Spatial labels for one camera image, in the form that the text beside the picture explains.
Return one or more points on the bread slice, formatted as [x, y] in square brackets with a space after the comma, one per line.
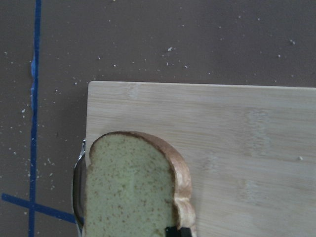
[136, 186]

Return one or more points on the wooden cutting board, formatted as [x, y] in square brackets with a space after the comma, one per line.
[251, 150]

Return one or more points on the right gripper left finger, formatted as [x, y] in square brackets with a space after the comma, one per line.
[78, 189]

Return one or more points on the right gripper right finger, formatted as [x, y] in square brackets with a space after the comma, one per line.
[174, 232]

